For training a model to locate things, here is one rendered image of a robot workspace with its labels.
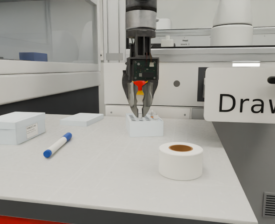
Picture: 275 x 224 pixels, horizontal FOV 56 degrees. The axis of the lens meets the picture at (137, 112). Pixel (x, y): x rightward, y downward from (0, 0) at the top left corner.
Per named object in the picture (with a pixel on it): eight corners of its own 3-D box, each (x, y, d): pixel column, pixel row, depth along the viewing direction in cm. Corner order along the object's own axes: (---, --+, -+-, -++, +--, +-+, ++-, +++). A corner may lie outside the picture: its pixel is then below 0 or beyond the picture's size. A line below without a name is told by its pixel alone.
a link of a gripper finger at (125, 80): (121, 98, 66) (122, 63, 65) (121, 97, 68) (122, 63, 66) (139, 98, 67) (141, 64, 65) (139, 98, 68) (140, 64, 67)
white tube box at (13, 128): (17, 145, 56) (15, 122, 55) (-19, 143, 58) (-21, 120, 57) (46, 131, 69) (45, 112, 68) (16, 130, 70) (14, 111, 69)
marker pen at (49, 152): (50, 158, 48) (50, 150, 48) (42, 158, 48) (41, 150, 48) (72, 138, 62) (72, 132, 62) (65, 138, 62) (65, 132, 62)
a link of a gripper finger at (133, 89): (127, 120, 63) (129, 82, 61) (125, 116, 69) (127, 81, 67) (140, 120, 63) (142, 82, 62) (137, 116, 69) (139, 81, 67)
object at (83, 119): (86, 126, 74) (86, 121, 74) (59, 125, 77) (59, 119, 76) (103, 118, 86) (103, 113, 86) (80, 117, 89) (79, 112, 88)
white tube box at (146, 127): (163, 136, 64) (163, 121, 63) (129, 137, 63) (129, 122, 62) (154, 125, 76) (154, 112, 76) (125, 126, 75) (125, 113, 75)
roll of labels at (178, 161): (163, 162, 46) (163, 140, 46) (203, 166, 44) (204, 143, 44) (153, 177, 40) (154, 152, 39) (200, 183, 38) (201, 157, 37)
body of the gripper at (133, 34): (127, 83, 59) (127, 28, 57) (124, 81, 68) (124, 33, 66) (160, 82, 60) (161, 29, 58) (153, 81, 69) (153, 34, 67)
